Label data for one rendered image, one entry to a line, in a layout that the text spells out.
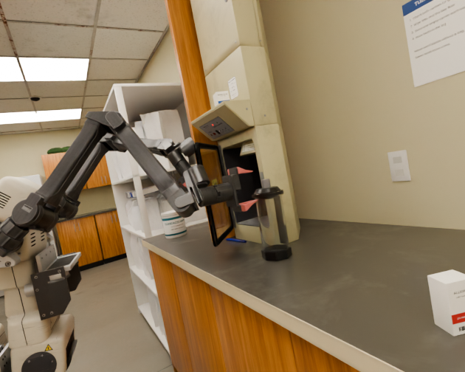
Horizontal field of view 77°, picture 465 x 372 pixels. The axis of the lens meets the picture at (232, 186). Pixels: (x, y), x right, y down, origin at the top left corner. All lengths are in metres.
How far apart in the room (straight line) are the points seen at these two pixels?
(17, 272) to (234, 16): 1.19
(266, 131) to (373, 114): 0.43
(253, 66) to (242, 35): 0.12
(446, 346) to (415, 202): 0.74
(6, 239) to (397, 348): 1.01
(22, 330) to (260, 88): 1.19
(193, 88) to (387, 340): 1.23
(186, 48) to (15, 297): 1.22
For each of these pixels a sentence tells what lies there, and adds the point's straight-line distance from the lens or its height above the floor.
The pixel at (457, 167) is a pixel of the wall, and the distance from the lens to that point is 1.19.
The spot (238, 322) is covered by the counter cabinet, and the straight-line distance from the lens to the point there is 1.01.
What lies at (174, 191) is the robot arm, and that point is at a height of 1.23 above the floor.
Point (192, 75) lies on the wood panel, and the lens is 1.49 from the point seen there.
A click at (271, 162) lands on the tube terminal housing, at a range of 1.14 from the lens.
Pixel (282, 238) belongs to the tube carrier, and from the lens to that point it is 1.00.
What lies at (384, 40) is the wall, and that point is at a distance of 1.30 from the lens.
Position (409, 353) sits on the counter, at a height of 0.94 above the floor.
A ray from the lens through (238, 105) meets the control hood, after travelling 1.11.
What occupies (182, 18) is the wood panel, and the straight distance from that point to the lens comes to 1.60.
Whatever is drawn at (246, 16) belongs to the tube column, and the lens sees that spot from 1.29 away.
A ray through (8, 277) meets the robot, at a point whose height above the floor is 1.05.
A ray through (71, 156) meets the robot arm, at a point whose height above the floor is 1.41.
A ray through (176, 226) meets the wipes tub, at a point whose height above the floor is 1.01.
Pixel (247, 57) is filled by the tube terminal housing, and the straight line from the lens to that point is 1.20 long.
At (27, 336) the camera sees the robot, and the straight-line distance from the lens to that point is 1.32.
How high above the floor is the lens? 1.26
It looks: 3 degrees down
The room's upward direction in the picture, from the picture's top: 11 degrees counter-clockwise
